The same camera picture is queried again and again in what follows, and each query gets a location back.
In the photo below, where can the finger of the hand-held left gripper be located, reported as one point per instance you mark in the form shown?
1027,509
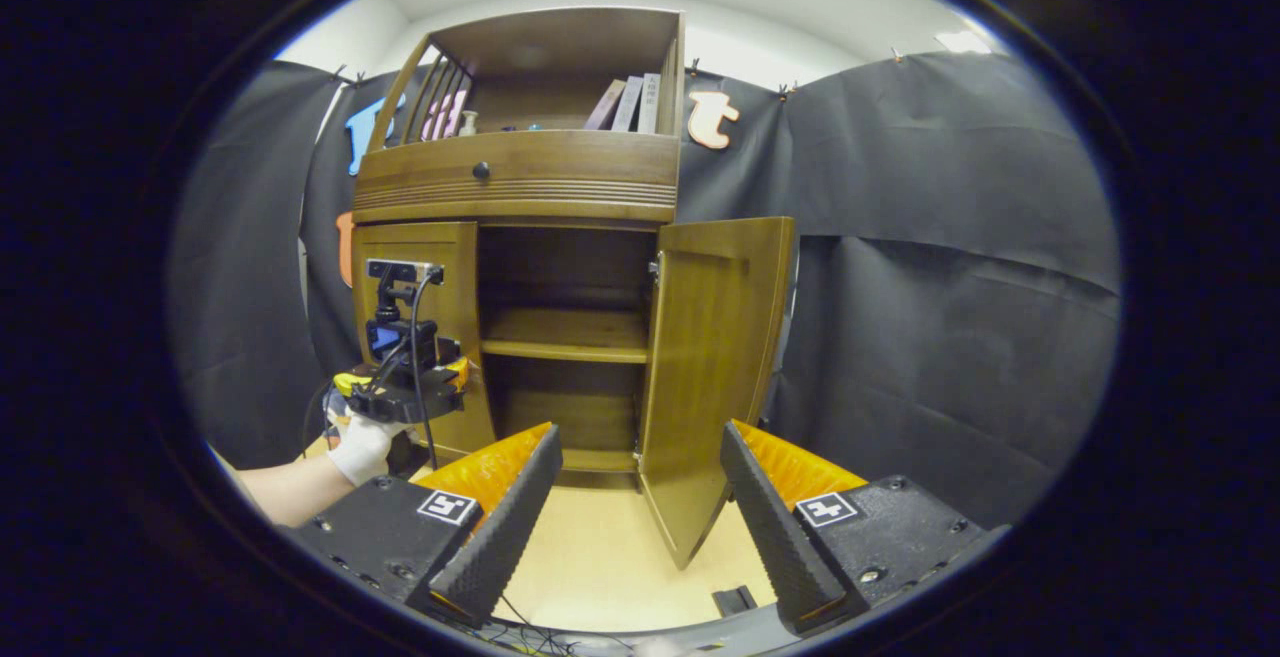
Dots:
458,375

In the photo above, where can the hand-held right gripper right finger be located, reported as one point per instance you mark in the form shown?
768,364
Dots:
775,537

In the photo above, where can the wooden inner cabinet shelf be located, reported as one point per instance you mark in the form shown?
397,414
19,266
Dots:
565,337

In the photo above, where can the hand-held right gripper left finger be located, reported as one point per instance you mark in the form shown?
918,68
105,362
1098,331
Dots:
510,532

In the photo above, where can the wooden double-door shoe cabinet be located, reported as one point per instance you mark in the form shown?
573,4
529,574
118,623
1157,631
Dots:
560,37

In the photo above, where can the wooden cabinet drawer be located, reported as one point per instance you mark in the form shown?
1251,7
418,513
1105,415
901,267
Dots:
580,172

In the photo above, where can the grey book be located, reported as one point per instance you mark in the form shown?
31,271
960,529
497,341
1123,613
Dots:
649,102

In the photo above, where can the small ceiling light panel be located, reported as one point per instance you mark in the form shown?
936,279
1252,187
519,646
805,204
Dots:
960,41

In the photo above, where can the black backdrop cloth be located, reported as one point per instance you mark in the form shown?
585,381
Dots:
950,287

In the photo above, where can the lavender book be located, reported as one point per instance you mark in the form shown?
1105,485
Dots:
627,103

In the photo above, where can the white pump bottle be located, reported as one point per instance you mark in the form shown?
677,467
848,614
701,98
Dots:
467,123

